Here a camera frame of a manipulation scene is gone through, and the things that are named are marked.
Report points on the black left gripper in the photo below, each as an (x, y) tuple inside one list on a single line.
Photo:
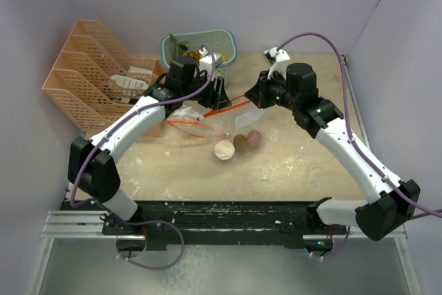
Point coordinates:
[(216, 99)]

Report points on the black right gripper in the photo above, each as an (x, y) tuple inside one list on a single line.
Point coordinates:
[(259, 93)]

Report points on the clear zip bag red seal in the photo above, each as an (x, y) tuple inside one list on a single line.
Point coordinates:
[(195, 124)]

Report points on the brown fake mushrooms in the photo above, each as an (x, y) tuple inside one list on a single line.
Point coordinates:
[(181, 49)]

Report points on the brown fake potato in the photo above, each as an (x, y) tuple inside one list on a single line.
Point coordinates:
[(254, 138)]

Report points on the tan fake potato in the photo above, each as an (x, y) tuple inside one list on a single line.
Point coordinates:
[(240, 142)]

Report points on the pale fake onion half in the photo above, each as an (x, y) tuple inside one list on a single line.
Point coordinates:
[(224, 150)]

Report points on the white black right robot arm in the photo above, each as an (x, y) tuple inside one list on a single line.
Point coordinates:
[(388, 201)]

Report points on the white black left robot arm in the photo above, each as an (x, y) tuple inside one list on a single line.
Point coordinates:
[(92, 163)]

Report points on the light blue plastic basket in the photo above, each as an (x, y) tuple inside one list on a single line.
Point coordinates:
[(221, 41)]

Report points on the orange mesh file organizer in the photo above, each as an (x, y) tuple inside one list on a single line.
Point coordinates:
[(80, 82)]

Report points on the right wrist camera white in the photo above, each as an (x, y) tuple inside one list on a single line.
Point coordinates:
[(279, 61)]

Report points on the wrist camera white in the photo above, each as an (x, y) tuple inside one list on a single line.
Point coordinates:
[(207, 62), (279, 61)]

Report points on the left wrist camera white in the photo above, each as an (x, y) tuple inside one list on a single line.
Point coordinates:
[(207, 62)]

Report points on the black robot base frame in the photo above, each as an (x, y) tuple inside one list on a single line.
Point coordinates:
[(279, 223)]

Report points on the aluminium rail frame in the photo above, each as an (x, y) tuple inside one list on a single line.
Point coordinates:
[(65, 225)]

